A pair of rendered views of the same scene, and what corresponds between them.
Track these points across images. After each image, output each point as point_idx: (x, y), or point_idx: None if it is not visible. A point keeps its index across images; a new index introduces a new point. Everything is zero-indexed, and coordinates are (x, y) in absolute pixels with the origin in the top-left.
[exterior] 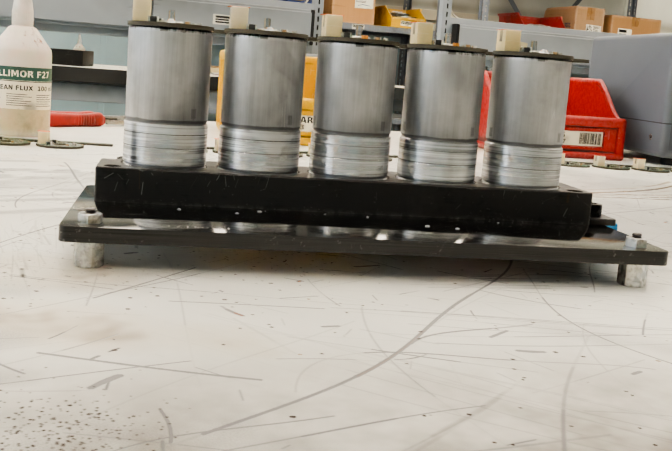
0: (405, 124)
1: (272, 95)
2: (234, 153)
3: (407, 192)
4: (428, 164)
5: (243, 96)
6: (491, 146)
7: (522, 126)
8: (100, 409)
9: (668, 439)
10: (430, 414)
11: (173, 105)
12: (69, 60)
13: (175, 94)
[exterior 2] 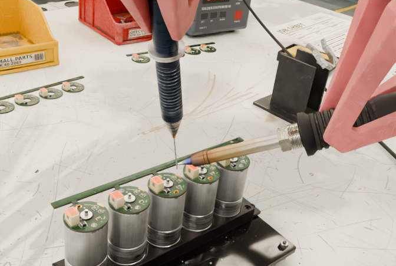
0: (186, 208)
1: (141, 233)
2: (123, 258)
3: (193, 241)
4: (198, 225)
5: (127, 237)
6: (217, 200)
7: (232, 195)
8: None
9: None
10: None
11: (99, 258)
12: None
13: (99, 253)
